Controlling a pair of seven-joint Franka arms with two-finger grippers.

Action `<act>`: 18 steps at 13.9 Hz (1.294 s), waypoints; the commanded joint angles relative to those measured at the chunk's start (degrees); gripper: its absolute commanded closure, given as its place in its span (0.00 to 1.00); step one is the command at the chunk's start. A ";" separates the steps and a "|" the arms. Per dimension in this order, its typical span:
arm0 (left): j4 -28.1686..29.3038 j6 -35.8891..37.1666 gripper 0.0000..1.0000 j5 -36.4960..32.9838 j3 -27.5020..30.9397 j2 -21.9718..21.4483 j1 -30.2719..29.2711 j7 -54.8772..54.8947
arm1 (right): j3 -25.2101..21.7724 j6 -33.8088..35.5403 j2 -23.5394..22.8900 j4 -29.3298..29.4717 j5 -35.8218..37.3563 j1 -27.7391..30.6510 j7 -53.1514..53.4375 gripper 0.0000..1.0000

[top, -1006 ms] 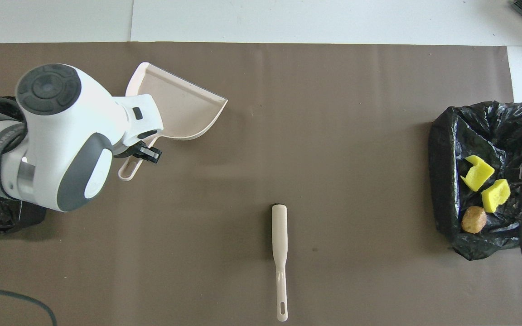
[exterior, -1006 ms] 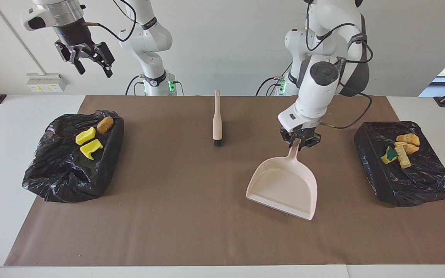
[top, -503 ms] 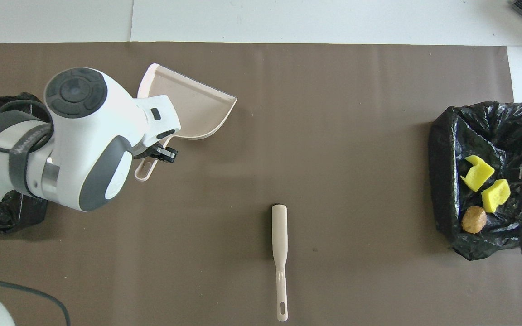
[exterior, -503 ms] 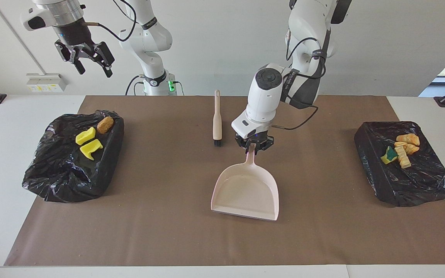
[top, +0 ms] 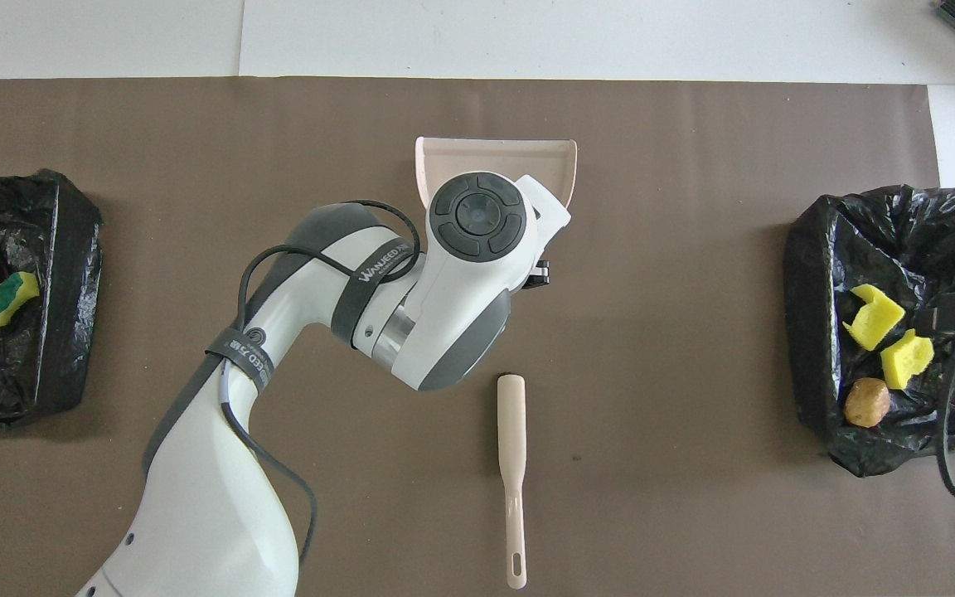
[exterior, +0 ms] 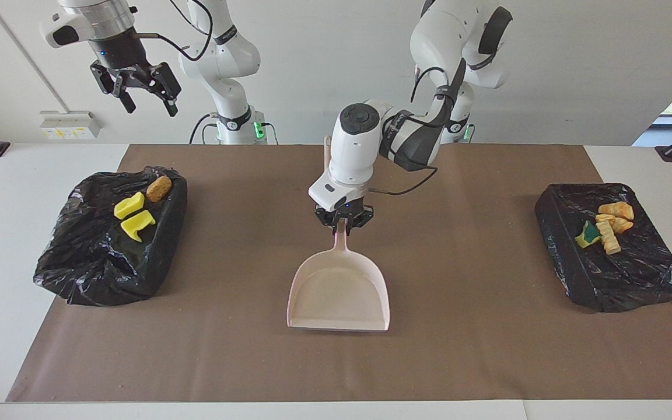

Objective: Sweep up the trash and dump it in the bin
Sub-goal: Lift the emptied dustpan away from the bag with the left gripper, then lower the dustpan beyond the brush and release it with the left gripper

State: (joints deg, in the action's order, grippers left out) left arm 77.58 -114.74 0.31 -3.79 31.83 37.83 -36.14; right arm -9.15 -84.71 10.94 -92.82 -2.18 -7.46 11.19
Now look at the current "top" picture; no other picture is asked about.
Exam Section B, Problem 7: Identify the chunky yellow sponge piece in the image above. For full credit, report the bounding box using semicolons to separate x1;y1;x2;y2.
880;328;936;391

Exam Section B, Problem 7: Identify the long notched yellow sponge piece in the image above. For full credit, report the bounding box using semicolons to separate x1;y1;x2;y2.
842;284;907;352

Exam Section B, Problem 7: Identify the brown potato-like lump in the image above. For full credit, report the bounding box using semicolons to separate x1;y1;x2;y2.
845;377;891;429

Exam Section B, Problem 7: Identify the beige plastic dustpan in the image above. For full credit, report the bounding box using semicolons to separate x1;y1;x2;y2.
414;137;579;218

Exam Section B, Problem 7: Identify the beige brush with black bristles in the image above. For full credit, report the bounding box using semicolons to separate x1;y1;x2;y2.
497;373;528;591

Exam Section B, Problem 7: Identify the small yellow sponge piece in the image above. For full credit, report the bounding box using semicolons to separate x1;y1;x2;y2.
0;271;41;328

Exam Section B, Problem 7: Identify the crumpled black bag lined bin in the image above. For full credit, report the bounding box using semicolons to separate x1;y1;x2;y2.
783;184;955;478

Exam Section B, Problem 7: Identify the smooth black bag lined bin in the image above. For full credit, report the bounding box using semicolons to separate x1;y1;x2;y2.
0;169;104;427

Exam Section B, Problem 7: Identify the brown paper table mat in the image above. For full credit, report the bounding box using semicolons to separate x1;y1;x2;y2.
0;77;955;597

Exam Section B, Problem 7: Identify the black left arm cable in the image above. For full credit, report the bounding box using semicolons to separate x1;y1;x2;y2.
221;199;422;569

